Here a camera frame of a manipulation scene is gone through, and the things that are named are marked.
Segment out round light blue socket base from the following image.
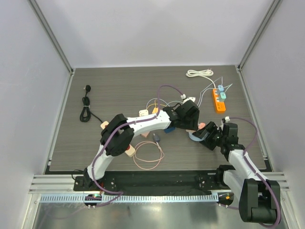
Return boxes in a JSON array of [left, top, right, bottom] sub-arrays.
[[188, 133, 205, 142]]

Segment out blue cube adapter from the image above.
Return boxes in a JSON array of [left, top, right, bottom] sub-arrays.
[[164, 127, 175, 133]]

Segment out yellow charger plug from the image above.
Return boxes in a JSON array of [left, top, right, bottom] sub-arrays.
[[152, 107, 159, 114]]

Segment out yellow charging cable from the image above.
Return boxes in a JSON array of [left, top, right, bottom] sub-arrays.
[[152, 99, 167, 113]]

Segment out white adapter plug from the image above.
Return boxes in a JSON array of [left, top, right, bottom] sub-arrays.
[[139, 109, 149, 117]]

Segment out pink charging cable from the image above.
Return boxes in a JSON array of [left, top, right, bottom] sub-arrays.
[[132, 140, 165, 170]]

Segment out beige power strip red sockets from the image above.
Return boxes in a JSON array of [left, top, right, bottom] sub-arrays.
[[101, 121, 135, 157]]

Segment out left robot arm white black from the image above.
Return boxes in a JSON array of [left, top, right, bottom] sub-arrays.
[[83, 100, 200, 191]]

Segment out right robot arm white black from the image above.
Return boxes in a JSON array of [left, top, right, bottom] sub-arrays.
[[189, 118, 281, 228]]

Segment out small pink charger plug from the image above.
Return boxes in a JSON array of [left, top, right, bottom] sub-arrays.
[[198, 123, 206, 129]]

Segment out teal charger plug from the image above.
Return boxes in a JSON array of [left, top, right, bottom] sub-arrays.
[[220, 92, 226, 100]]

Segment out light blue charger plug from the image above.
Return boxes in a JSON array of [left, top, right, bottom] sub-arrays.
[[217, 85, 224, 93]]

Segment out orange power strip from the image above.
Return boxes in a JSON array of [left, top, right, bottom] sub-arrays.
[[212, 89, 226, 114]]

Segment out grey small adapter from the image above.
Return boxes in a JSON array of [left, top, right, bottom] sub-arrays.
[[152, 134, 160, 143]]

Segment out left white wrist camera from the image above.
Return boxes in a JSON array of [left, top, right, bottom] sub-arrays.
[[180, 94, 196, 104]]

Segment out pale green charging cable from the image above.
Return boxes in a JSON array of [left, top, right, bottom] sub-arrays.
[[164, 83, 234, 108]]

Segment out white coiled cord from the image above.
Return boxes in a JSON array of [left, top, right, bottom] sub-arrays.
[[185, 68, 214, 78]]

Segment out black mounting base plate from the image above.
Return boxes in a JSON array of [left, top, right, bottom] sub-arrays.
[[73, 170, 235, 198]]

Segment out black power cord with plug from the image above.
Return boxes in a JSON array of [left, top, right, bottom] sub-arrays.
[[79, 85, 104, 123]]

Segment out slotted cable duct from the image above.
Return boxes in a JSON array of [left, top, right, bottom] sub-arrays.
[[40, 193, 218, 204]]

